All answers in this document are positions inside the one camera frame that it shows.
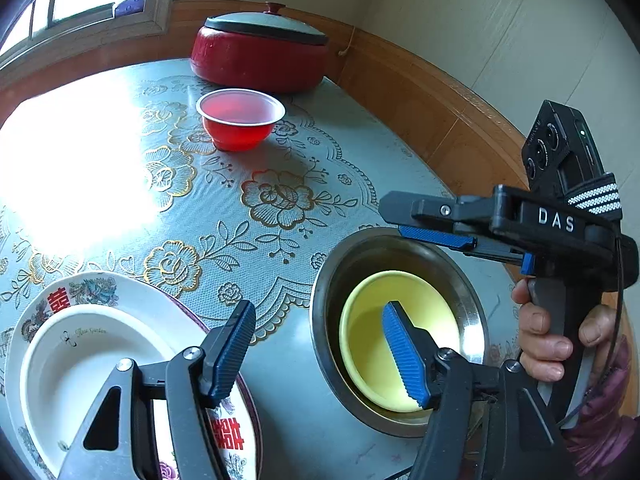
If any stainless steel bowl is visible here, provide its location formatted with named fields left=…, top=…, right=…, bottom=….
left=310, top=228, right=488, bottom=438

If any small white rose dish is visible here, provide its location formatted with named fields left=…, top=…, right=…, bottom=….
left=18, top=304, right=174, bottom=474

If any large purple-rimmed floral plate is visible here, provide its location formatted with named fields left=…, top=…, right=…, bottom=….
left=159, top=294, right=264, bottom=480

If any red-character floral deep plate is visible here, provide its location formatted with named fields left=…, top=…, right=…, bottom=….
left=3, top=271, right=260, bottom=480

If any yellow plastic bowl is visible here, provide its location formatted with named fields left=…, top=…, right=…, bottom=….
left=338, top=270, right=460, bottom=414

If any red plastic bowl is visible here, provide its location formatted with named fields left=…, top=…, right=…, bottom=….
left=195, top=88, right=285, bottom=152

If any person's right hand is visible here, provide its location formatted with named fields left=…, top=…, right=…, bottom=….
left=512, top=278, right=616, bottom=386

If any purple jacket sleeve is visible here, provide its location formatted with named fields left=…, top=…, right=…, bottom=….
left=564, top=337, right=639, bottom=480

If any red electric cooker pot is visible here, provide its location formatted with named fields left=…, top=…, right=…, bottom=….
left=190, top=27, right=329, bottom=93

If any grey cooker lid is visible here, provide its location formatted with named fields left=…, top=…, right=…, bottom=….
left=204, top=3, right=329, bottom=46

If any floral plastic tablecloth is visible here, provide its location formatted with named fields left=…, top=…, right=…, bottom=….
left=0, top=57, right=526, bottom=480

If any blue-white item on sill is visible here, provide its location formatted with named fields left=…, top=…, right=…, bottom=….
left=113, top=0, right=144, bottom=18

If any black tracker camera right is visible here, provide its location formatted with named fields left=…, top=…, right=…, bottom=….
left=522, top=100, right=623, bottom=222

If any window with frame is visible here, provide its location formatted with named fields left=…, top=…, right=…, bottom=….
left=1, top=0, right=172, bottom=88

